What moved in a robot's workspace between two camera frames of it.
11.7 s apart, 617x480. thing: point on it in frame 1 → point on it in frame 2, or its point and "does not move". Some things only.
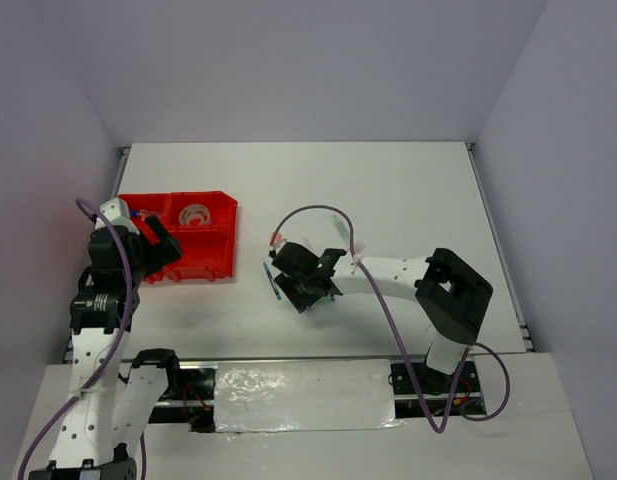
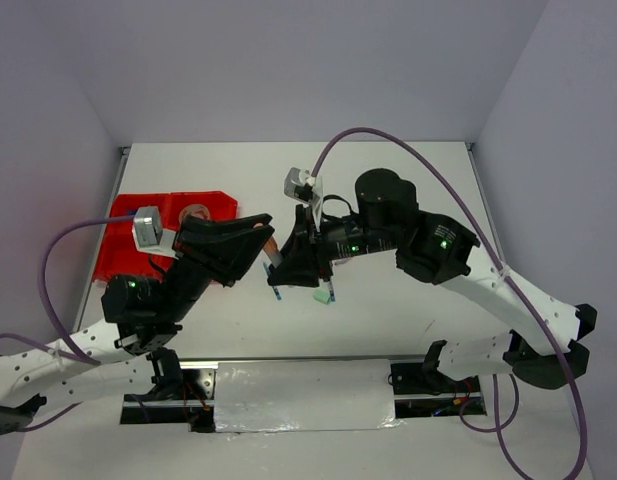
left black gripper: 168,249 → 228,258
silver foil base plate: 307,395 does not move
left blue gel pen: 272,281 does not move
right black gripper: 300,301 → 304,244
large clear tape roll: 195,212 does not move
